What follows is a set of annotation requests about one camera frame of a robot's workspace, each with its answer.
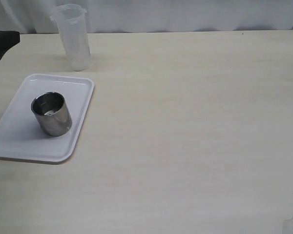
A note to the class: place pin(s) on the white plastic tray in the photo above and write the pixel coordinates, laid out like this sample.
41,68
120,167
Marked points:
22,138

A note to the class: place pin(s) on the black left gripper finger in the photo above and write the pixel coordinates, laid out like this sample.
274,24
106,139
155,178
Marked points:
8,39

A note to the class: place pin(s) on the clear plastic measuring pitcher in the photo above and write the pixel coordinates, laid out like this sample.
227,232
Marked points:
70,20

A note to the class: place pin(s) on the stainless steel cup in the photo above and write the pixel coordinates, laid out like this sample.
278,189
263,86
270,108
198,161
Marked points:
52,113

